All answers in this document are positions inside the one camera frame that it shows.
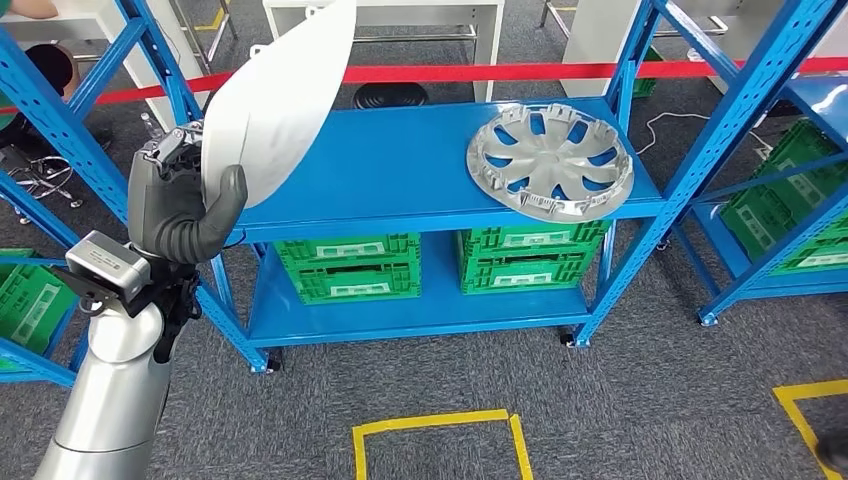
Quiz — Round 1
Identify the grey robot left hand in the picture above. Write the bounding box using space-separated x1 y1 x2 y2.
127 122 250 266

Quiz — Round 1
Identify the white curved plastic part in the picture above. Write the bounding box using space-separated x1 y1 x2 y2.
200 0 358 212

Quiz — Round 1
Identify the blue metal shelf rack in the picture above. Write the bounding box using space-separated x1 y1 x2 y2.
0 248 91 389
0 0 836 376
669 72 848 329

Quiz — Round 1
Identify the chrome chair base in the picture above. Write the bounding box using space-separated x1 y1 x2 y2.
0 145 85 227

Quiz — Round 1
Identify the person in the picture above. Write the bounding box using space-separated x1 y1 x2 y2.
0 0 114 177

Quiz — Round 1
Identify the black ribbed stanchion base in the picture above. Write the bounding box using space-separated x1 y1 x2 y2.
352 82 430 111

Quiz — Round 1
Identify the yellow floor tape square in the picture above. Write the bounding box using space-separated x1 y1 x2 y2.
772 379 848 480
351 409 535 480

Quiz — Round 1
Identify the silver wheel hubcap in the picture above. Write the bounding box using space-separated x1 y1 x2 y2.
466 102 635 225

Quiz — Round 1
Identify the red barrier belt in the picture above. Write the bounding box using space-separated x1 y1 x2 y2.
0 56 848 117

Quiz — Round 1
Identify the person's dark shoe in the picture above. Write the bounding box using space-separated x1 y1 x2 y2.
816 430 848 472

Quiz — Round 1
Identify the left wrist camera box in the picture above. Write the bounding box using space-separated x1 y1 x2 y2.
52 230 154 318

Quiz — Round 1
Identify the white cable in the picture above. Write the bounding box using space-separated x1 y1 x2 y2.
635 111 776 160

